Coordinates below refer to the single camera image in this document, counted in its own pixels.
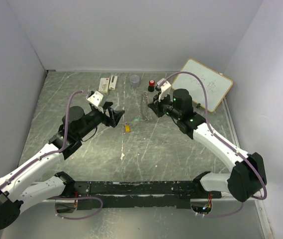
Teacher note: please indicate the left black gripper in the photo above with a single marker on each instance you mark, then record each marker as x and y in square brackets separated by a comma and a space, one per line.
[116, 114]

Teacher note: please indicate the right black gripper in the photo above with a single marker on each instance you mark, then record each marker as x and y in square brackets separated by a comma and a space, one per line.
[156, 107]

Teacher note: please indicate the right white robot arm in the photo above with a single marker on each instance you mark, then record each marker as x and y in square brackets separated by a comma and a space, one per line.
[247, 172]

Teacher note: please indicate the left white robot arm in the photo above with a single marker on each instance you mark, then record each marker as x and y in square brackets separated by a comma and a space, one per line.
[17, 191]

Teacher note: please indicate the green white staple box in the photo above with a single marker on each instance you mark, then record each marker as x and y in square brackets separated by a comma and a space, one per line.
[104, 86]

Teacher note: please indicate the white stapler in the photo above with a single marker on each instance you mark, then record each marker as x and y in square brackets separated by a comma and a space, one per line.
[113, 82]

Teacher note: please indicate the clear plastic clip jar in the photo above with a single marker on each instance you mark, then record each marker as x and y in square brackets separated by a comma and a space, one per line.
[134, 81]

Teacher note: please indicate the white framed whiteboard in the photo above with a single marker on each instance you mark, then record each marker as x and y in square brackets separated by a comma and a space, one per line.
[209, 90]

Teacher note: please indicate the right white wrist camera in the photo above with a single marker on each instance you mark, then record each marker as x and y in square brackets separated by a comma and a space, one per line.
[164, 88]

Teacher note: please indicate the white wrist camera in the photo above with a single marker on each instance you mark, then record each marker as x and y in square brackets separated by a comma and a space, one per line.
[164, 88]
[97, 100]

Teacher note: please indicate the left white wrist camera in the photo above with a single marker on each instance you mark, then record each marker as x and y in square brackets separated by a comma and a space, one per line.
[97, 100]

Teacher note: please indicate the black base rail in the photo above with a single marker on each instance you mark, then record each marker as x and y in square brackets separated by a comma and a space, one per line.
[145, 194]

